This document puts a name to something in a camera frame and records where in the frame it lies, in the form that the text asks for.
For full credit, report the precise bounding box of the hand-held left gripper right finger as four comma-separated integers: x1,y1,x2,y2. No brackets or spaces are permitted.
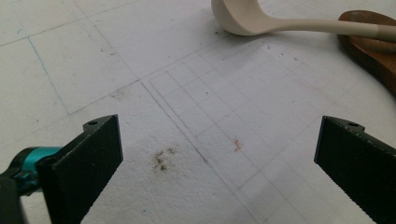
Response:
314,115,396,224

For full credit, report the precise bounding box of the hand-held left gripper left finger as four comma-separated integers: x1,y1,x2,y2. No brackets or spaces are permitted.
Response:
36,114,124,224

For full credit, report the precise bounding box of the brown wooden spoon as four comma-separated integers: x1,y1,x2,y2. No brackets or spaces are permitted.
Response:
337,9,396,97

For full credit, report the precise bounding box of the beige ladle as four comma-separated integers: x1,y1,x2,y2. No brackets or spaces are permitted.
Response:
210,0,396,43

